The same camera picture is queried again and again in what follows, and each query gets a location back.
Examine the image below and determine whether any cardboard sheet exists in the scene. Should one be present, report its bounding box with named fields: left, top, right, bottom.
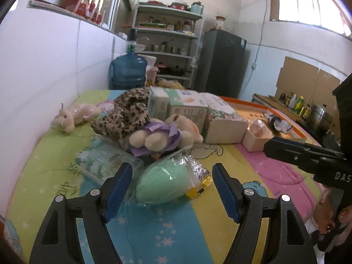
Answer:
left=276, top=56, right=341, bottom=99

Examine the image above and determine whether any purple white packet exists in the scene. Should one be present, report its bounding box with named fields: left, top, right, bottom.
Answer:
left=264, top=113, right=293, bottom=134

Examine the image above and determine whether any black water pump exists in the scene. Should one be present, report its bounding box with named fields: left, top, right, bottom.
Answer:
left=125, top=28, right=150, bottom=46

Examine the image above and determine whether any dark grey fridge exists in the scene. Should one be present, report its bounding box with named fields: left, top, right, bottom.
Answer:
left=196, top=30, right=247, bottom=99

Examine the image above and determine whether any shrink-wrapped drink bottle pack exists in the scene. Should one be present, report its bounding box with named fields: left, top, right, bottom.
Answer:
left=64, top=0, right=106, bottom=24

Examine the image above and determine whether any clear wrapped pink item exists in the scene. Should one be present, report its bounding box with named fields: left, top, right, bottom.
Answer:
left=247, top=119, right=268, bottom=138

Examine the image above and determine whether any green white carton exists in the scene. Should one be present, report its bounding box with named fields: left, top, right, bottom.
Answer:
left=165, top=89, right=209, bottom=135

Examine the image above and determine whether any floral cardboard box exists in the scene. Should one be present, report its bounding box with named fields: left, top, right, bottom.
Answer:
left=201, top=92, right=249, bottom=145

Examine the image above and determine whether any pink plush toy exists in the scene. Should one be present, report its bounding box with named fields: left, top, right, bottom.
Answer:
left=50, top=103, right=102, bottom=135

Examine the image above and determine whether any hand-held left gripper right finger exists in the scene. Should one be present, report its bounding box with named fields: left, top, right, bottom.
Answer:
left=212, top=163, right=318, bottom=264

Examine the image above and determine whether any mint green bagged soft toy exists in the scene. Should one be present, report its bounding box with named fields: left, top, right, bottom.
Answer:
left=135, top=154, right=193, bottom=207

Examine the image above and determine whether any barred window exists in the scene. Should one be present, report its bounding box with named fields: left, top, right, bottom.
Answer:
left=269, top=0, right=352, bottom=36

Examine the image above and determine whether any sliding glass window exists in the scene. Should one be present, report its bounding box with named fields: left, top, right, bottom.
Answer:
left=106, top=0, right=138, bottom=31

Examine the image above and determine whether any pink cup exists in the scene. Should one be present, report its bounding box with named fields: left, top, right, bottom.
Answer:
left=146, top=67, right=160, bottom=81

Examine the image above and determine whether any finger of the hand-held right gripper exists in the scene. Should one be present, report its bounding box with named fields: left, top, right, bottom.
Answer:
left=263, top=137, right=347, bottom=174

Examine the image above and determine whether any small white box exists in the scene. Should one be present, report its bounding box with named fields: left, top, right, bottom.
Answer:
left=241, top=128, right=278, bottom=153

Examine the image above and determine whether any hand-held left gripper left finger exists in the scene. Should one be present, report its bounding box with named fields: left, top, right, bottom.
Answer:
left=29, top=162, right=134, bottom=264

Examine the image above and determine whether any person's right hand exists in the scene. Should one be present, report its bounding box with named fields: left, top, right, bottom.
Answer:
left=313, top=205, right=352, bottom=237

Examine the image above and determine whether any teddy bear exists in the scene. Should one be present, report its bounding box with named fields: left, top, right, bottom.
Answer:
left=129, top=114, right=204, bottom=157

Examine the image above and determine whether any green white tissue pack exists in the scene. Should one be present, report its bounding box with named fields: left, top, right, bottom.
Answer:
left=75, top=139, right=145, bottom=186

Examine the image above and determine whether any blue water jug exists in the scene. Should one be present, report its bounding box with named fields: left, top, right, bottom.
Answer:
left=109, top=44, right=147, bottom=91

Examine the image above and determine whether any green yellow bottle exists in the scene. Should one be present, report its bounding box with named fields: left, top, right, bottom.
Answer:
left=294, top=96, right=305, bottom=114

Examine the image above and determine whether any steel pot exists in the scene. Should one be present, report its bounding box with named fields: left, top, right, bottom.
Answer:
left=306, top=104, right=333, bottom=131

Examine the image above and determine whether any orange shallow cardboard box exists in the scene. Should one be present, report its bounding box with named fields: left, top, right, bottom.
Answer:
left=218, top=96, right=322, bottom=146

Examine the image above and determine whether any grey metal shelf rack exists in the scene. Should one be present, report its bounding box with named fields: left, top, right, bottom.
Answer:
left=131, top=2, right=205, bottom=88

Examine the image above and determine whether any leopard print cloth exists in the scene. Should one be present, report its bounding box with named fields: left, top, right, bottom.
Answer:
left=91, top=88, right=152, bottom=143

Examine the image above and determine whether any wooden counter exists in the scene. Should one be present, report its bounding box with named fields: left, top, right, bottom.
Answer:
left=251, top=93, right=330, bottom=143

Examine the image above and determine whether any white tissue bundle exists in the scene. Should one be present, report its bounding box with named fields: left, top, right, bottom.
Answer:
left=148, top=87, right=172, bottom=120

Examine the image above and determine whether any silver yellow snack packet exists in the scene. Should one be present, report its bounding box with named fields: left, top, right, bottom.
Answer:
left=185, top=158, right=213, bottom=200

